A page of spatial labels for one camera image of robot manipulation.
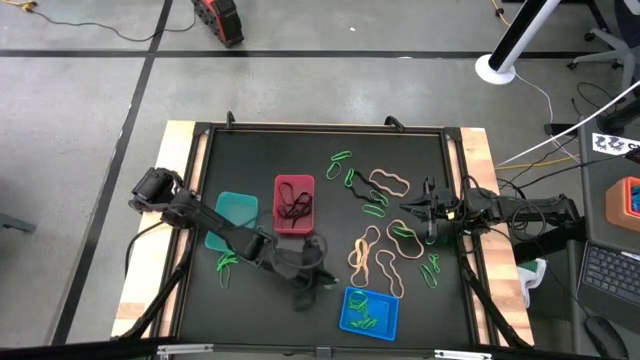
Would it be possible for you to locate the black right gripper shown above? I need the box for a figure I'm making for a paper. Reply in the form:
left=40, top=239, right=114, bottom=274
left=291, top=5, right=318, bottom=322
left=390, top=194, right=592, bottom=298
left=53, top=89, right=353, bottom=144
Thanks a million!
left=399, top=175, right=464, bottom=245

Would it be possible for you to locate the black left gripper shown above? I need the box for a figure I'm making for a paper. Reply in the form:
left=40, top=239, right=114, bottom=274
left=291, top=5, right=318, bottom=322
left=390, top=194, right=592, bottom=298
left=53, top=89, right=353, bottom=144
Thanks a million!
left=264, top=238, right=340, bottom=313

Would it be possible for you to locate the tan rubber band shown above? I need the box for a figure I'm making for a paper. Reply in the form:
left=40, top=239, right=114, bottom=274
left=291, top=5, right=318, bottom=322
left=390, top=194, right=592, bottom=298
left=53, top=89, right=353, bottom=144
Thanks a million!
left=368, top=168, right=412, bottom=199
left=385, top=218, right=426, bottom=261
left=374, top=249, right=406, bottom=299
left=347, top=224, right=382, bottom=267
left=349, top=238, right=372, bottom=290

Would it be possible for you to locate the black rubber band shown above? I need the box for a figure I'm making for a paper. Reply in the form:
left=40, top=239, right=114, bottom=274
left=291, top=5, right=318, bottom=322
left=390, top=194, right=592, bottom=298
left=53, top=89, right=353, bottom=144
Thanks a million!
left=277, top=192, right=314, bottom=229
left=349, top=170, right=389, bottom=206
left=277, top=182, right=314, bottom=221

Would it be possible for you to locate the teal plastic basket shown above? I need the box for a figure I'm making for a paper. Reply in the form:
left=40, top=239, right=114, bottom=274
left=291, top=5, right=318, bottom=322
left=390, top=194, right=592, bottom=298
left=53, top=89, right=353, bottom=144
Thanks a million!
left=204, top=191, right=260, bottom=254

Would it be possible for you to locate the blue plastic basket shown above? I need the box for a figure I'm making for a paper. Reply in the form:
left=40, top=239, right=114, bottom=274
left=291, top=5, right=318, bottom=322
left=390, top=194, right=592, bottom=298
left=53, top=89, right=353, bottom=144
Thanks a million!
left=338, top=286, right=401, bottom=343

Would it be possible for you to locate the red plastic basket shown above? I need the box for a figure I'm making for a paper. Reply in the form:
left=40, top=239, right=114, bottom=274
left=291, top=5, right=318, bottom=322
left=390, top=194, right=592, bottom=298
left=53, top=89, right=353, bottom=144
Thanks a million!
left=272, top=173, right=317, bottom=236

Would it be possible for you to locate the green white bag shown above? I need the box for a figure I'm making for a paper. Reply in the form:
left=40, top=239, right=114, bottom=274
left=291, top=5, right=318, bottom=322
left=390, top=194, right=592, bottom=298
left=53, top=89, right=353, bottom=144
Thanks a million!
left=517, top=257, right=549, bottom=309

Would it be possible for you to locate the black floor power strip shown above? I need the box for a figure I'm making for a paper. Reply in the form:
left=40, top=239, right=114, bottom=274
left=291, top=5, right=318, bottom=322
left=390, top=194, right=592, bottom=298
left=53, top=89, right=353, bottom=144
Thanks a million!
left=544, top=122, right=579, bottom=138

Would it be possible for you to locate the black side desk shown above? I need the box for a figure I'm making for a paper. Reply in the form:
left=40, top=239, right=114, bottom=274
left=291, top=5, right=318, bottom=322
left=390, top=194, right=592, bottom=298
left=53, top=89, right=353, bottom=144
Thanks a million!
left=574, top=117, right=640, bottom=360

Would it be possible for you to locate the orange box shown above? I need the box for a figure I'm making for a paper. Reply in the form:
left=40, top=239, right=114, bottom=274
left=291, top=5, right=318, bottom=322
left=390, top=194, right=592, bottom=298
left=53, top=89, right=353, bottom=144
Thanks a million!
left=604, top=175, right=640, bottom=233

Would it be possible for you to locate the white printed paper tag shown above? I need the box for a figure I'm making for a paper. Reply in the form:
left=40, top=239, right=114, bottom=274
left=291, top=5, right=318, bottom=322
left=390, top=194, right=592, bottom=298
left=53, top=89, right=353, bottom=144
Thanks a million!
left=592, top=132, right=640, bottom=157

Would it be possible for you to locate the dark laptop keyboard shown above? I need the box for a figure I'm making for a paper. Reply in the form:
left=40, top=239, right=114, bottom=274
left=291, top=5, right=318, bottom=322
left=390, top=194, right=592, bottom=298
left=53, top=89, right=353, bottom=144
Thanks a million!
left=576, top=239, right=640, bottom=322

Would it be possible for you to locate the white floor stand pole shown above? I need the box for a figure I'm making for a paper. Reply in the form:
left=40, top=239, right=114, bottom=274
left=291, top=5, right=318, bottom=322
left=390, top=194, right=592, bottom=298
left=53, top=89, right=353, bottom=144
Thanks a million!
left=474, top=0, right=564, bottom=86

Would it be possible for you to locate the black tube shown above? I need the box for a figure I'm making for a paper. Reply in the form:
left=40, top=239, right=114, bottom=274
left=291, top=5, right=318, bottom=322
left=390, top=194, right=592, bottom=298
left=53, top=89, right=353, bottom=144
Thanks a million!
left=597, top=97, right=640, bottom=135

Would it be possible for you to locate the black computer mouse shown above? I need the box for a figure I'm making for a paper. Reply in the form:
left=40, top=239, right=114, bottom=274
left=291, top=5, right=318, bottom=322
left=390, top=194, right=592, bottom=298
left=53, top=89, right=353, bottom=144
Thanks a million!
left=584, top=315, right=630, bottom=359

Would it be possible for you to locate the grey office chair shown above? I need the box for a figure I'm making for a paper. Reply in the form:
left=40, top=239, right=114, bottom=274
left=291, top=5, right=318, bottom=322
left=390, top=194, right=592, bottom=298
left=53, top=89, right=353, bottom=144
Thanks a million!
left=567, top=0, right=640, bottom=94

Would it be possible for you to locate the red black floor device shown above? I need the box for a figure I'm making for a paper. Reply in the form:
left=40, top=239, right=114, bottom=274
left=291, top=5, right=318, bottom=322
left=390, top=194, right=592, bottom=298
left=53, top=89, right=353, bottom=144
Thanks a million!
left=191, top=0, right=246, bottom=49

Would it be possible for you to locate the grey chair base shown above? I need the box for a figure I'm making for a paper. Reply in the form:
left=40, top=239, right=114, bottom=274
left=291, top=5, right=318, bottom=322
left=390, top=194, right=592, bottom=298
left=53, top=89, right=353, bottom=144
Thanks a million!
left=0, top=212, right=39, bottom=234

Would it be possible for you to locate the thick white cable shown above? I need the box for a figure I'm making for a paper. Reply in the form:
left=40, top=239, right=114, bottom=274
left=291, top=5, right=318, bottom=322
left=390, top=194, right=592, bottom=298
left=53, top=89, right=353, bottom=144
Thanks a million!
left=494, top=79, right=640, bottom=168

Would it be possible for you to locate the silver beam bracket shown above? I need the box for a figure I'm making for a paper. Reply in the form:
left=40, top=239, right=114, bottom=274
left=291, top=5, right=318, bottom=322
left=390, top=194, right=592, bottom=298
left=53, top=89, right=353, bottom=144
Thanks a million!
left=156, top=342, right=215, bottom=359
left=433, top=349, right=494, bottom=360

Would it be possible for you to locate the black overhead frame beam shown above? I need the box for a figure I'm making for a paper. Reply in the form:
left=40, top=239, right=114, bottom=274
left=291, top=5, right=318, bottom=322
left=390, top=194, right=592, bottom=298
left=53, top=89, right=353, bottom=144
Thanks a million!
left=0, top=338, right=640, bottom=360

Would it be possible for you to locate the black floor cable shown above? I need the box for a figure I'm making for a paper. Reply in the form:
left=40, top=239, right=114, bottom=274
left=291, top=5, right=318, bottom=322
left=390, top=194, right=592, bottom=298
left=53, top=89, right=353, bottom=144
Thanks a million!
left=22, top=4, right=199, bottom=44

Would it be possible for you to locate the yellow cable plug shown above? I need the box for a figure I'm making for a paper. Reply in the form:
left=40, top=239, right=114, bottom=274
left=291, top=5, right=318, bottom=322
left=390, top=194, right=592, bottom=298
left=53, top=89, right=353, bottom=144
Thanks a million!
left=0, top=0, right=39, bottom=13

